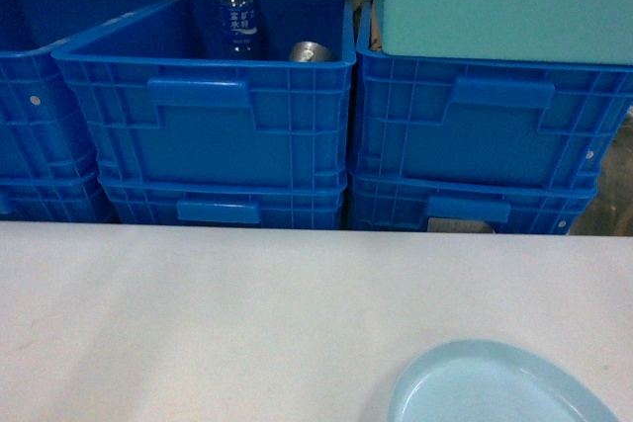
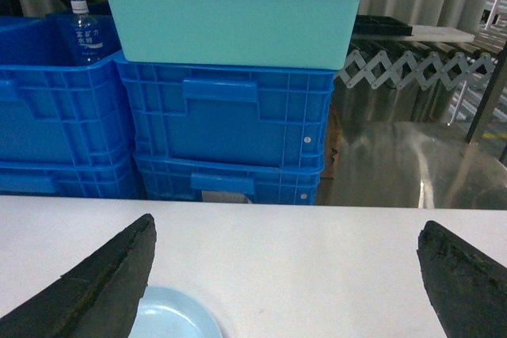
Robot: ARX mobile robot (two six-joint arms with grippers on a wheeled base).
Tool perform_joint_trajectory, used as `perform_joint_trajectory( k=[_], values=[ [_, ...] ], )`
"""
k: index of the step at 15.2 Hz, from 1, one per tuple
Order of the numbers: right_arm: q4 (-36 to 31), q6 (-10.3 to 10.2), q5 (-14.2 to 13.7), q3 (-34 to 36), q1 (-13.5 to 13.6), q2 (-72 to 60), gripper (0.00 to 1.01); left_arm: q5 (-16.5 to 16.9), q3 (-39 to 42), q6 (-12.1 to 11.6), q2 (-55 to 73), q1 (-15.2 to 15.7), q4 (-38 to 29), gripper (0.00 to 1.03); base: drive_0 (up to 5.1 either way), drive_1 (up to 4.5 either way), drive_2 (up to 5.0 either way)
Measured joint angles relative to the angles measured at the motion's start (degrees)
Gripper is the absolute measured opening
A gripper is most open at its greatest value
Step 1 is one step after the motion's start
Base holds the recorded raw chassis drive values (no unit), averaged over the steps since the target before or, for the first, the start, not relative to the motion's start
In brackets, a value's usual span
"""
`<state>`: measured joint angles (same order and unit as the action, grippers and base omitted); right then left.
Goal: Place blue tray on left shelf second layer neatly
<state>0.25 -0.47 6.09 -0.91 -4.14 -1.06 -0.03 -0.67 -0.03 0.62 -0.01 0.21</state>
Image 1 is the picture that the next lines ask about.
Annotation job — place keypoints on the teal plastic box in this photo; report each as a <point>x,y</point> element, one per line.
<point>570,31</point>

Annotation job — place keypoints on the blue crate lower right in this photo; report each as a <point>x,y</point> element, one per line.
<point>408,205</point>

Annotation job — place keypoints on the silver metal can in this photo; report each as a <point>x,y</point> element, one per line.
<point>311,52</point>

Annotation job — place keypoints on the blue crate lower middle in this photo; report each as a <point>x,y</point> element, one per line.
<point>170,203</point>

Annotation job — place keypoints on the blue crate with bottle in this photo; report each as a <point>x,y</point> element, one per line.
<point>163,103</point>

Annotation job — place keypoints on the blue crate upper left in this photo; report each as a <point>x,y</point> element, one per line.
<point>43,133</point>

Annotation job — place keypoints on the clear water bottle blue label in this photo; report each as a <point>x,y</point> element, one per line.
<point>240,29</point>

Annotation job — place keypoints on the light blue round tray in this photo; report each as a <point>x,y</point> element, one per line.
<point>480,380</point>

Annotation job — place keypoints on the blue crate lower left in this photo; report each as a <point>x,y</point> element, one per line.
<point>75,200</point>

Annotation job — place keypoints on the blue crate upper right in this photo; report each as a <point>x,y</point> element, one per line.
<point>484,122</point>

